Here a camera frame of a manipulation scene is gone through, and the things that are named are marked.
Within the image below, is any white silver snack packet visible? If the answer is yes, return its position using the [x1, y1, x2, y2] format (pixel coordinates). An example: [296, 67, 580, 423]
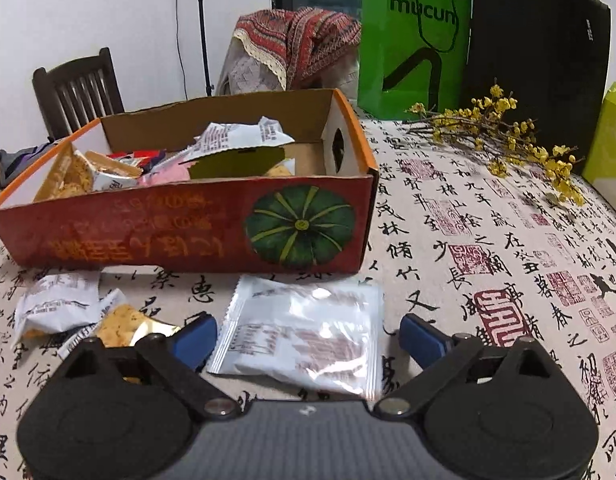
[206, 275, 384, 401]

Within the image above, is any pumpkin seed oat crisp packet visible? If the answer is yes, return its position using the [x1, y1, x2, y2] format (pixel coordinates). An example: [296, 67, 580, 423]
[34, 142, 142, 203]

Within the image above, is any white orange snack packet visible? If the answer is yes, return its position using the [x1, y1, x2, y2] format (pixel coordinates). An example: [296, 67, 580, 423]
[12, 271, 181, 359]

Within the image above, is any calligraphy print tablecloth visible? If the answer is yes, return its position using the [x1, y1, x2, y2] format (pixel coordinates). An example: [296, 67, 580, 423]
[0, 118, 616, 479]

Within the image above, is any pink snack packet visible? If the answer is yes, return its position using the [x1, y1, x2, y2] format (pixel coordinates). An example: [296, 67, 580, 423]
[138, 152, 195, 188]

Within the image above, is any red cardboard snack box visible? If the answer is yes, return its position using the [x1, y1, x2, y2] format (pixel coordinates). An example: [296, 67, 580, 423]
[0, 89, 378, 273]

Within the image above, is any grey purple pouch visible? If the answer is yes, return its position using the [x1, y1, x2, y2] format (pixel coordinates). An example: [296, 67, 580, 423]
[0, 142, 55, 190]

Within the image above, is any green snack packet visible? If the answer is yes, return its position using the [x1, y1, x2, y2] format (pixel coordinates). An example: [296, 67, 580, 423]
[189, 146, 285, 180]

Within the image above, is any yellow dried flower branch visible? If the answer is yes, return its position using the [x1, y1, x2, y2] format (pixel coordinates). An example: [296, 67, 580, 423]
[407, 84, 585, 207]

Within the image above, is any dark wooden chair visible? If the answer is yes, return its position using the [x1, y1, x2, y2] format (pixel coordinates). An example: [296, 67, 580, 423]
[31, 47, 125, 141]

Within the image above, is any studio light on stand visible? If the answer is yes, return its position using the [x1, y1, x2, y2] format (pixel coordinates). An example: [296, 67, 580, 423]
[197, 0, 213, 96]

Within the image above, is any black paper bag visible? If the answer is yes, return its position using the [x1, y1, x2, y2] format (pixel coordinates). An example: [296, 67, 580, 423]
[462, 0, 611, 174]

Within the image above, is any green mucun paper bag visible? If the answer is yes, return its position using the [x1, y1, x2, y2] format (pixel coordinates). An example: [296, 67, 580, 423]
[358, 0, 472, 119]

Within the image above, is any chair with red patterned cloth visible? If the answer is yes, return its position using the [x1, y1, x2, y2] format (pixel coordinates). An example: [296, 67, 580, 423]
[216, 6, 361, 101]

